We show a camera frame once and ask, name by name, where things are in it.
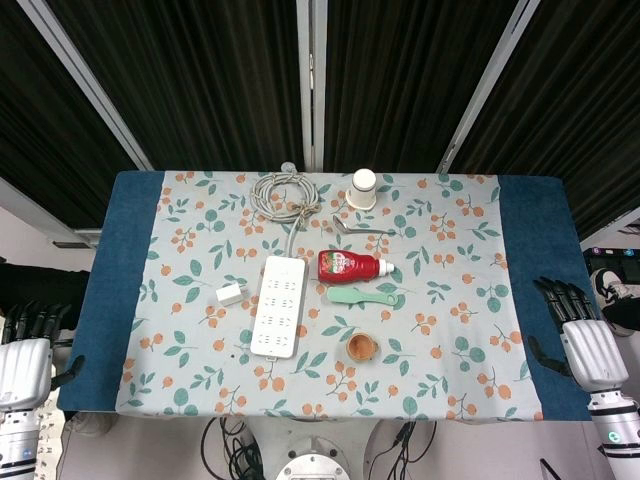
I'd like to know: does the black white sneaker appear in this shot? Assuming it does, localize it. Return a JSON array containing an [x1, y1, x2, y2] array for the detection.
[[589, 267, 640, 337]]

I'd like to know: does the blue table cover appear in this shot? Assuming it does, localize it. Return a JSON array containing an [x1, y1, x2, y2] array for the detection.
[[56, 170, 600, 424]]

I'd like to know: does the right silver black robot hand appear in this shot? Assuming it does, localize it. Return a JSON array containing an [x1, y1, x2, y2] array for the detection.
[[524, 277, 630, 399]]

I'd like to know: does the small brown wooden cup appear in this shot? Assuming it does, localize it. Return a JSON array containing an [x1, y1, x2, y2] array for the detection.
[[345, 333, 378, 363]]

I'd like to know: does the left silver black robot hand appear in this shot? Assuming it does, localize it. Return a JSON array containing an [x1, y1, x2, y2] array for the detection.
[[0, 299, 86, 414]]

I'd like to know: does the green plastic brush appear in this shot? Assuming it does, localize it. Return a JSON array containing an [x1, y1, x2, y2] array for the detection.
[[326, 285, 402, 308]]

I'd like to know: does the black pleated curtain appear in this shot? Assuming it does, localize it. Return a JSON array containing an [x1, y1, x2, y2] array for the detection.
[[323, 0, 522, 174], [0, 0, 140, 230], [45, 0, 307, 172], [449, 0, 640, 242]]

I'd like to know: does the red ketchup bottle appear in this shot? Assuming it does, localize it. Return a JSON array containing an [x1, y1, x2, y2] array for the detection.
[[317, 249, 397, 286]]

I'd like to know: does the black cable bundle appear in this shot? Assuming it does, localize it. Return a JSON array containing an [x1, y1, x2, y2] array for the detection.
[[199, 417, 271, 480], [366, 419, 437, 480]]

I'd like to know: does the floral tablecloth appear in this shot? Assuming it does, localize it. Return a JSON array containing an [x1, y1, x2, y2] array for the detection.
[[115, 170, 545, 422]]

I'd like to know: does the metal spoon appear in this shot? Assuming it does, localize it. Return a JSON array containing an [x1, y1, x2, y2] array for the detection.
[[332, 214, 398, 237]]

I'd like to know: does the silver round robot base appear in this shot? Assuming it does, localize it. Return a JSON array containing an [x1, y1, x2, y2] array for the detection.
[[274, 433, 352, 480]]

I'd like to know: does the small white block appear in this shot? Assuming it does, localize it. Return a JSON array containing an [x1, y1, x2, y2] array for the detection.
[[215, 283, 249, 308]]

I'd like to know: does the white metal frame post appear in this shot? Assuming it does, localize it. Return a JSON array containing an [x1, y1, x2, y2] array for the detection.
[[294, 0, 327, 172], [438, 0, 545, 174], [18, 0, 154, 172]]

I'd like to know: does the white paper cup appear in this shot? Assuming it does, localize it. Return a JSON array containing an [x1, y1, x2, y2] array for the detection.
[[345, 168, 378, 211]]

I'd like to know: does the grey cable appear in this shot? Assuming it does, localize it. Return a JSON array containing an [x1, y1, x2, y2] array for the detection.
[[249, 172, 323, 259]]

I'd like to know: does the white power strip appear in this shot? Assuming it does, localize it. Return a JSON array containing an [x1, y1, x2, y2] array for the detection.
[[249, 255, 308, 363]]

